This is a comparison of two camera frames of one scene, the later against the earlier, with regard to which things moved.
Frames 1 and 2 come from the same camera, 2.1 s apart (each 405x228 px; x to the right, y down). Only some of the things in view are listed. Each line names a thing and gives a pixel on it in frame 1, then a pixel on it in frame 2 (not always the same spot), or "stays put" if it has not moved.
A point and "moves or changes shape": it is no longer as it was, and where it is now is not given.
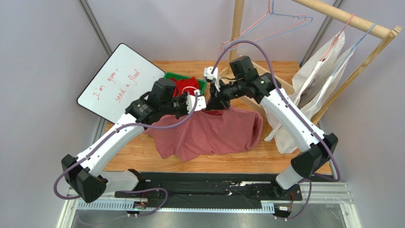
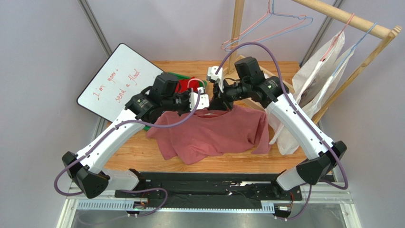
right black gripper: (216, 101) stays put
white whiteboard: (124, 78) stays put
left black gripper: (183, 97) stays put
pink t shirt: (226, 131) moves or changes shape
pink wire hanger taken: (182, 90) moves or changes shape
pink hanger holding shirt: (337, 38) stays put
